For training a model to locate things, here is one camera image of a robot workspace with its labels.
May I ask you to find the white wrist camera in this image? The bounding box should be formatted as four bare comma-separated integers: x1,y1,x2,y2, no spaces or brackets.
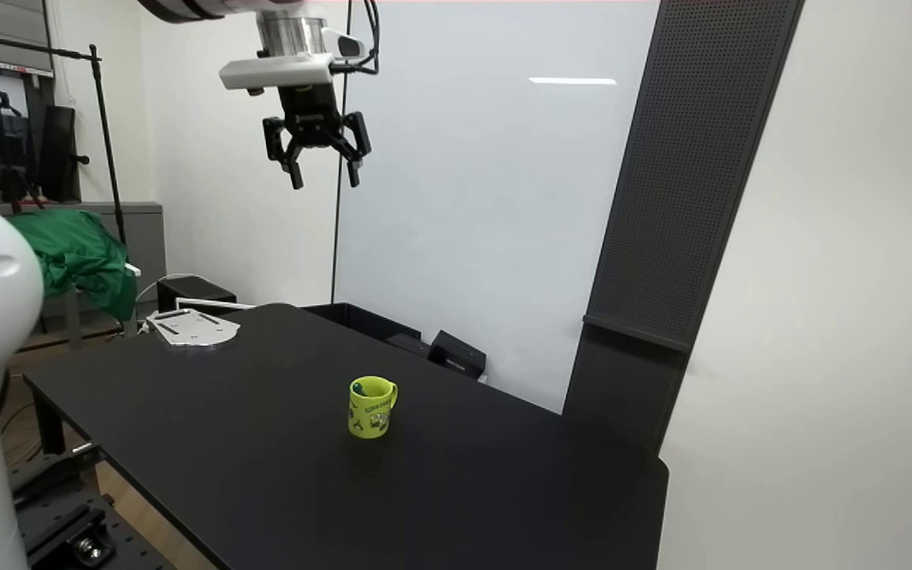
216,47,369,94

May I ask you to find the small black box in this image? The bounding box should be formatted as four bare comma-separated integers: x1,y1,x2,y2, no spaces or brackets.
428,330,492,383

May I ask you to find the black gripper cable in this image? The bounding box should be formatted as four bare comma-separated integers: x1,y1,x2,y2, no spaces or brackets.
326,0,387,312

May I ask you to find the dark grey pillar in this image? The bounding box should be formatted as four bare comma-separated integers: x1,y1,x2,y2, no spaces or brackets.
565,0,810,459

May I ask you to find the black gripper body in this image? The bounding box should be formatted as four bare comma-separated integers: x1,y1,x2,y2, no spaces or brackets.
278,84,355,146

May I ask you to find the black perforated breadboard table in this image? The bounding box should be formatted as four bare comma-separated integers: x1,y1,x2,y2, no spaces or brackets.
10,446,219,570

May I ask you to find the black table leg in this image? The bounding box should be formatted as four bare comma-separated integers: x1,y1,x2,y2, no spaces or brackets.
32,392,69,459

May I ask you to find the lime green mug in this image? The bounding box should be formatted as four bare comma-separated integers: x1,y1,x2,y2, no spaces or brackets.
345,374,402,444

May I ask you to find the green cloth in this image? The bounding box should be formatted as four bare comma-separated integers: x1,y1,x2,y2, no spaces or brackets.
10,202,146,328

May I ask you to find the black equipment stand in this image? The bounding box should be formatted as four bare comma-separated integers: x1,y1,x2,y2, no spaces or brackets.
0,85,23,209

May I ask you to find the black board white frame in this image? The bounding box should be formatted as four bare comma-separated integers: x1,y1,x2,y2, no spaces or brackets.
156,274,241,316

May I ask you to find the grey cabinet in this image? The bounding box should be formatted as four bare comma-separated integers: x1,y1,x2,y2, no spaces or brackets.
42,201,170,321

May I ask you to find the black light stand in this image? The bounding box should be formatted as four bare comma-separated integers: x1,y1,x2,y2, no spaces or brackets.
0,28,133,246

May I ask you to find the white flat mounting plate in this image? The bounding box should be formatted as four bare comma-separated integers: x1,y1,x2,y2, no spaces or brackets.
143,307,245,353

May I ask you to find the large whiteboard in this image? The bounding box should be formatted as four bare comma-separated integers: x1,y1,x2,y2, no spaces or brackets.
331,0,662,418

